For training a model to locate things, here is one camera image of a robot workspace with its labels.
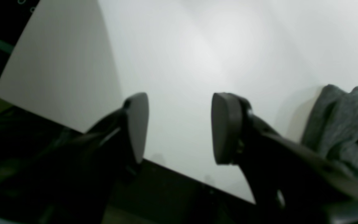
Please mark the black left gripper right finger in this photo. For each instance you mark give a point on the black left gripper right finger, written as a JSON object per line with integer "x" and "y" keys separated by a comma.
{"x": 290, "y": 183}

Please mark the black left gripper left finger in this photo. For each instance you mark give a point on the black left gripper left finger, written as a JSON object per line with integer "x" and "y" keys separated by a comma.
{"x": 71, "y": 184}

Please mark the grey t-shirt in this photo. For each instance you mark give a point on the grey t-shirt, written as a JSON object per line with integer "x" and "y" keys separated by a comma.
{"x": 332, "y": 128}

